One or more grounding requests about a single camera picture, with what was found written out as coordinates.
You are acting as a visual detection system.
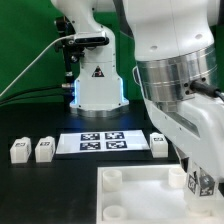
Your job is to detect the white sheet with markers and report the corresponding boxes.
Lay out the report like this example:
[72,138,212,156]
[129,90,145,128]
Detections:
[56,130,149,154]

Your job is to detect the black cables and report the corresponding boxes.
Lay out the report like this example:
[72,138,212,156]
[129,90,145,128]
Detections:
[0,85,73,107]

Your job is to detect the grey cable right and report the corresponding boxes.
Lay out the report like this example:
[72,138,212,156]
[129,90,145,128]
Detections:
[189,79,224,103]

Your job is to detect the white cable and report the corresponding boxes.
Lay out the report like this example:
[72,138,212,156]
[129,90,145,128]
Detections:
[0,35,78,98]

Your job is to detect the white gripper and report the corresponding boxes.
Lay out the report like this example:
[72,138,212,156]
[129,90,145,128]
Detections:
[144,94,224,182]

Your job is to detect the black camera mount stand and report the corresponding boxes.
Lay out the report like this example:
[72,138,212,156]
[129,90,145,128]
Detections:
[54,16,84,90]

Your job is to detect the white square table top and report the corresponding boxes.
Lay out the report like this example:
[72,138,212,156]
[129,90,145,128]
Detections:
[96,165,224,224]

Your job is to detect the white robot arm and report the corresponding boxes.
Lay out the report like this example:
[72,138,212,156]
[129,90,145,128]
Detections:
[51,0,224,181]

